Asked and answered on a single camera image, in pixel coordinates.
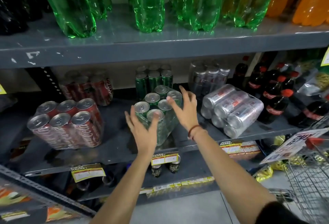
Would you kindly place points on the row of orange snack packets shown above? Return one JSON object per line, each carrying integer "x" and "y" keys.
{"x": 30, "y": 205}

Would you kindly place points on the wrapped pack of red cans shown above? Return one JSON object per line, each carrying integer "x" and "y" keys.
{"x": 97, "y": 89}
{"x": 66, "y": 126}

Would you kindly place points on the black sleeve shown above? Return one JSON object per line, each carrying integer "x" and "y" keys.
{"x": 280, "y": 214}

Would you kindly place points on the row of large dark bottles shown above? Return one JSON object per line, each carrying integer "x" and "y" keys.
{"x": 18, "y": 2}

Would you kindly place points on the person's right hand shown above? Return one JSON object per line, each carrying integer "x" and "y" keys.
{"x": 189, "y": 114}

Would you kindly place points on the wrapped pack of silver cans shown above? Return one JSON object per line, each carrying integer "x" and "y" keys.
{"x": 236, "y": 110}
{"x": 208, "y": 77}

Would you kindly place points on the pile of yellow noodle bags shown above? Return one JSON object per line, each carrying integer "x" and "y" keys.
{"x": 317, "y": 77}

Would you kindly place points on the person's right thumb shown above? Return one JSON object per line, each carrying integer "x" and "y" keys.
{"x": 173, "y": 105}

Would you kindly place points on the small dark drink can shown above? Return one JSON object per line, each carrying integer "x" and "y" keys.
{"x": 174, "y": 165}
{"x": 156, "y": 171}

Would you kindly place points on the yellow shelf price label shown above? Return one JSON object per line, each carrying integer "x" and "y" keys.
{"x": 240, "y": 148}
{"x": 164, "y": 158}
{"x": 88, "y": 173}

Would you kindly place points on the wrapped pack of green cans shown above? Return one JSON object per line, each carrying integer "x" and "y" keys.
{"x": 153, "y": 79}
{"x": 164, "y": 118}

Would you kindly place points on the person's left forearm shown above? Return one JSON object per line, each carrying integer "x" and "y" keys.
{"x": 128, "y": 187}

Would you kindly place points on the grey metal shelf rack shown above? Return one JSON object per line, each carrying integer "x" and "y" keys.
{"x": 128, "y": 47}

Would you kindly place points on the pile of gold foil packets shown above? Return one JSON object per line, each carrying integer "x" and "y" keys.
{"x": 264, "y": 173}

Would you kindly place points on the row of small cola bottles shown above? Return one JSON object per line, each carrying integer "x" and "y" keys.
{"x": 275, "y": 95}

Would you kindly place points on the person's left thumb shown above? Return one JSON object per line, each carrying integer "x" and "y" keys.
{"x": 155, "y": 124}

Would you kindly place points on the row of green soda bottles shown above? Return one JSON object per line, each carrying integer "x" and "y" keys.
{"x": 149, "y": 2}

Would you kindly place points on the printed paper sign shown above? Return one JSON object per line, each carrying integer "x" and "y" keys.
{"x": 290, "y": 145}

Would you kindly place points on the person's left little finger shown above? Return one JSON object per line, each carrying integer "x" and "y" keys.
{"x": 128, "y": 118}

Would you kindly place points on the person's right forearm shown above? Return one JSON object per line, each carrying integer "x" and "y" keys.
{"x": 226, "y": 169}

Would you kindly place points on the strip of small yellow labels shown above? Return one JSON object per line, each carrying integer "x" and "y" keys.
{"x": 177, "y": 184}

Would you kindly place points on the person's left hand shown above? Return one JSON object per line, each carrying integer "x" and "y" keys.
{"x": 144, "y": 135}

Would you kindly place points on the yellow hanging tag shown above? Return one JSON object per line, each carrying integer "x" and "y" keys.
{"x": 2, "y": 89}
{"x": 326, "y": 57}

